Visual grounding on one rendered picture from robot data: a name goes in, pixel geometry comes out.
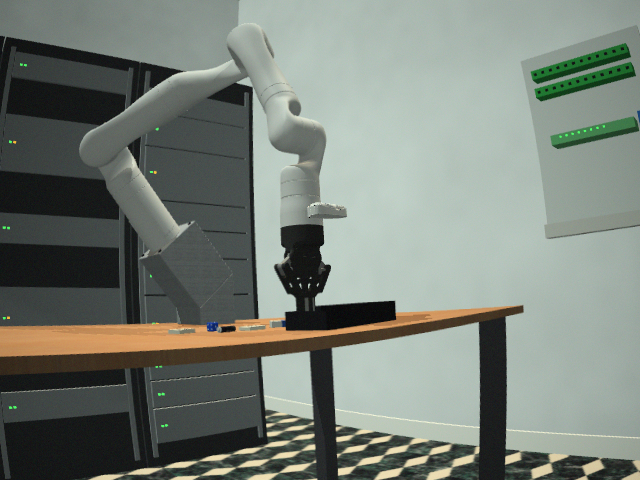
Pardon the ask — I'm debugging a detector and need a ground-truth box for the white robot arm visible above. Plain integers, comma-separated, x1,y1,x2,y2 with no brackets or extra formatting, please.
79,23,347,252

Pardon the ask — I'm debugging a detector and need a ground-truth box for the cream domino tile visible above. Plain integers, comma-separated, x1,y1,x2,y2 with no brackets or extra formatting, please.
239,325,266,331
168,328,195,334

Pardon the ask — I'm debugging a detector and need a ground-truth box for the black rack of three bins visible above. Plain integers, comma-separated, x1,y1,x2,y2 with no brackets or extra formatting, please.
285,301,396,331

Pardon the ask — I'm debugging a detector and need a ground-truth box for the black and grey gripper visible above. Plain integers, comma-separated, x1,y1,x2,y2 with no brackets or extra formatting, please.
274,224,331,311

